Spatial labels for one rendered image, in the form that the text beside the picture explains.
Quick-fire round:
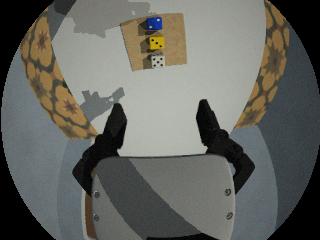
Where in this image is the blue die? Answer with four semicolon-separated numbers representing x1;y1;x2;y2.
147;17;162;30

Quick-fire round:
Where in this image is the yellow die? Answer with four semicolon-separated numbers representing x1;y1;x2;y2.
149;35;164;50

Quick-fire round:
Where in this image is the white die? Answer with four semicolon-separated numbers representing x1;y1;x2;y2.
151;53;165;68

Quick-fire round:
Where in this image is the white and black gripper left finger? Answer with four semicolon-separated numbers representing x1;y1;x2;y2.
72;103;127;197

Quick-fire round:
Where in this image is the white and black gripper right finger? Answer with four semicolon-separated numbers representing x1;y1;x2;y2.
196;99;255;195

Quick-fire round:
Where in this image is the tan flat mat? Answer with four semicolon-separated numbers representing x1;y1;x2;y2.
120;13;187;71

